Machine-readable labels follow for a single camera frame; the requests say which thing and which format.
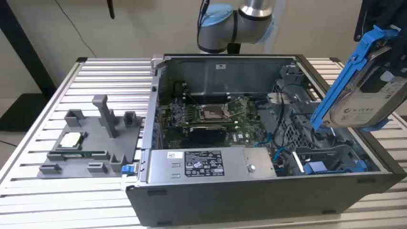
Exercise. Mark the black flat base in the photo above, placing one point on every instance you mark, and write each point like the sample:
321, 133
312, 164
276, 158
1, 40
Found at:
21, 112

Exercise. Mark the silver CPU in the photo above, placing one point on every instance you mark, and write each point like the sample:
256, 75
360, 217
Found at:
71, 140

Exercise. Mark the grey parts rack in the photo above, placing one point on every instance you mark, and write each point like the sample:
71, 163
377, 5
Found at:
92, 133

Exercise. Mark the hard disk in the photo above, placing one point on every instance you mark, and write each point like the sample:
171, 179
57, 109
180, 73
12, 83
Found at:
359, 112

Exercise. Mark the black RAM slots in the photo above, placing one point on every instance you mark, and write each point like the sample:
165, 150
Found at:
207, 96

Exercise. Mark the blue case latch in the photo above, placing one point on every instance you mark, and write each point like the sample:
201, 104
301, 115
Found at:
125, 169

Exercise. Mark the black slanted post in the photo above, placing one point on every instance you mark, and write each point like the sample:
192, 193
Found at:
25, 52

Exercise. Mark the green motherboard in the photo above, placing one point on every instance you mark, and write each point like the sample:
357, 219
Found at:
245, 128

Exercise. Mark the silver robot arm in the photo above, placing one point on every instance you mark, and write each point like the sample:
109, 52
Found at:
219, 35

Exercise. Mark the blue disk carrier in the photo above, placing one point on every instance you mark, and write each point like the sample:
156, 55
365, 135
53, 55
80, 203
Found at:
315, 167

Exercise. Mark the CPU socket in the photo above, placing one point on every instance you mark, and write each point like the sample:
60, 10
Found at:
211, 114

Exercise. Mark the metal disk bay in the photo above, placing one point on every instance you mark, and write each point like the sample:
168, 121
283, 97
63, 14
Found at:
299, 133

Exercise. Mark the black graphics card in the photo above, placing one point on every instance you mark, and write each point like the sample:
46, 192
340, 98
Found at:
207, 134

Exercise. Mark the locking lever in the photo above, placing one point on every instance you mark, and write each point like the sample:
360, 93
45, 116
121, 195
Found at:
193, 99

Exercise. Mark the green RAM stick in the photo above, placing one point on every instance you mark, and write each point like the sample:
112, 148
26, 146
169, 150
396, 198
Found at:
85, 154

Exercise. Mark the dark grey PC case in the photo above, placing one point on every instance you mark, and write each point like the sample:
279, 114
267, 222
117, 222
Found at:
237, 205

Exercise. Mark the grey power supply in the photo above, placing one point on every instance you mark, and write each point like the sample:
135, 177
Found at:
165, 171

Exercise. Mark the black antenna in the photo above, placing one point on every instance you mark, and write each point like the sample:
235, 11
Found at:
111, 9

